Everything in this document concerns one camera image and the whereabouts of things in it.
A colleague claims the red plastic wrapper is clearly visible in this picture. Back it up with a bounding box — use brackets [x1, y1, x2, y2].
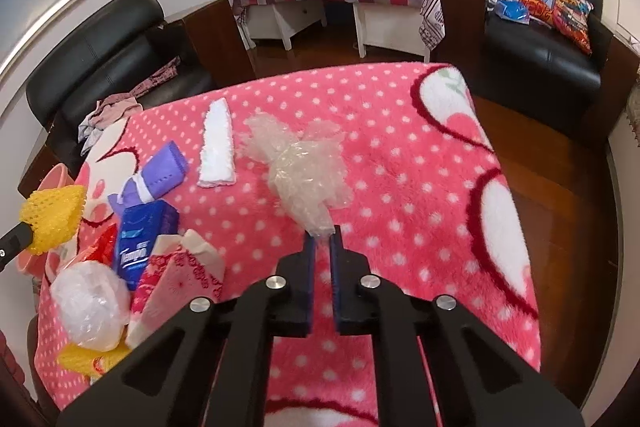
[62, 227, 119, 269]

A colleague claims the floral patterned garment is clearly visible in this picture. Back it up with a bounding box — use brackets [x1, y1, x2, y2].
[131, 56, 182, 99]

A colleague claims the pink patterned paper carton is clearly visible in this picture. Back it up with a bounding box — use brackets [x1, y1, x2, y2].
[125, 229, 226, 350]

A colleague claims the clear plastic wrap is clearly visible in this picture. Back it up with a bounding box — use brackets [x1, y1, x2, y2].
[245, 114, 354, 238]

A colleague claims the yellow foam fruit net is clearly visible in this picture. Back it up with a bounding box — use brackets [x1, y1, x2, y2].
[20, 184, 88, 256]
[57, 341, 134, 381]

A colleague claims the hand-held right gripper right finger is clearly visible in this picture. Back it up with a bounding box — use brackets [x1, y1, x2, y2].
[329, 225, 586, 427]

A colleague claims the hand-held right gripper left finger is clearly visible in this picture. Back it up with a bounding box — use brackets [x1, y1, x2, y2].
[57, 232, 318, 427]

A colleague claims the blue tissue packet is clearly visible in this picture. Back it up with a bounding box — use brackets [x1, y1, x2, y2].
[112, 200, 180, 292]

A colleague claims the white garment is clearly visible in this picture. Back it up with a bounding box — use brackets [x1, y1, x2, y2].
[77, 111, 109, 154]

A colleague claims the white plastic bag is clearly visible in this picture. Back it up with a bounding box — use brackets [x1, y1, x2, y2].
[50, 262, 132, 353]

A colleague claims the colourful printed cushion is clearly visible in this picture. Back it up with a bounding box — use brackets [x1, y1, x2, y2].
[518, 0, 595, 56]

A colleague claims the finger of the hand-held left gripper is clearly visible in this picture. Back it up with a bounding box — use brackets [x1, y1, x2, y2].
[0, 221, 34, 274]

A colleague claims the pink garment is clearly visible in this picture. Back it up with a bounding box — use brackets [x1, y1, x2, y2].
[94, 94, 144, 128]

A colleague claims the black armchair with cushion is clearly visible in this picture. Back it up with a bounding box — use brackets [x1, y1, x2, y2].
[437, 0, 615, 135]

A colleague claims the pink plastic basin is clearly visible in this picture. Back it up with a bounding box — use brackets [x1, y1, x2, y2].
[15, 163, 77, 278]

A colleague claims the white table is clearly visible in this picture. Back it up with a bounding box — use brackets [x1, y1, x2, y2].
[245, 0, 433, 62]

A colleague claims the pink polka dot blanket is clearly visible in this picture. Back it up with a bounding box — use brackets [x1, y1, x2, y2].
[32, 63, 543, 427]

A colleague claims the purple plastic wrapper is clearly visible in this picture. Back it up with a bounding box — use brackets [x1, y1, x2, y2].
[107, 140, 190, 214]

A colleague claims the black armchair with clothes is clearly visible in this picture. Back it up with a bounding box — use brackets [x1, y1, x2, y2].
[19, 0, 257, 200]

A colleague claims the checked hanging cloth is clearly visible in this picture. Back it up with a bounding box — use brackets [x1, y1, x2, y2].
[419, 0, 447, 52]

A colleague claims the white cloth strip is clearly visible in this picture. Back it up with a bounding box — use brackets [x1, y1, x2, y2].
[197, 99, 239, 188]

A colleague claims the blue plastic bag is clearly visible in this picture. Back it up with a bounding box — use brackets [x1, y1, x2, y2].
[495, 0, 530, 26]

